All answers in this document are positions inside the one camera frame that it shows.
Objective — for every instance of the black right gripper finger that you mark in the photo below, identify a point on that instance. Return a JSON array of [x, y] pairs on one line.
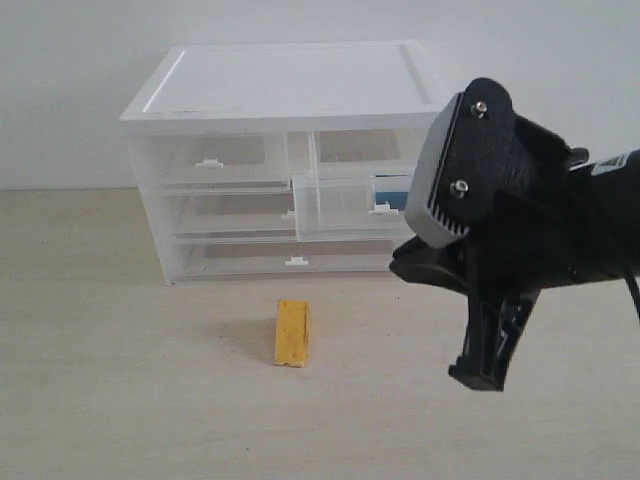
[[493, 331]]

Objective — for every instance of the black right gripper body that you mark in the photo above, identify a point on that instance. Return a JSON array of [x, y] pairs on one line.
[[490, 260]]

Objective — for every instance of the white bottle teal label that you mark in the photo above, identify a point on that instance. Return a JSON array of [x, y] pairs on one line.
[[392, 190]]

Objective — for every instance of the yellow cheese block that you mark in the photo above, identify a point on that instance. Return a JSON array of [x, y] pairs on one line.
[[291, 344]]

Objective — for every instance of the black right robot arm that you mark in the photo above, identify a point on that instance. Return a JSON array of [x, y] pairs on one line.
[[578, 223]]

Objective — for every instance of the clear bottom wide drawer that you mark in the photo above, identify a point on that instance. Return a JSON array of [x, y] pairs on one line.
[[233, 259]]

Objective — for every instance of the clear wide drawer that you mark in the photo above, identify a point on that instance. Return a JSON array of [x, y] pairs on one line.
[[193, 214], [233, 259]]

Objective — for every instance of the white plastic drawer cabinet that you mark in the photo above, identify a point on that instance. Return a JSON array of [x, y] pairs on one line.
[[259, 89]]

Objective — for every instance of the clear middle wide drawer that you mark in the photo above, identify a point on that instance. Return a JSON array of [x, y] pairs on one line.
[[193, 214]]

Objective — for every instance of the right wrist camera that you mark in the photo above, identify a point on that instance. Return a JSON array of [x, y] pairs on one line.
[[463, 162]]

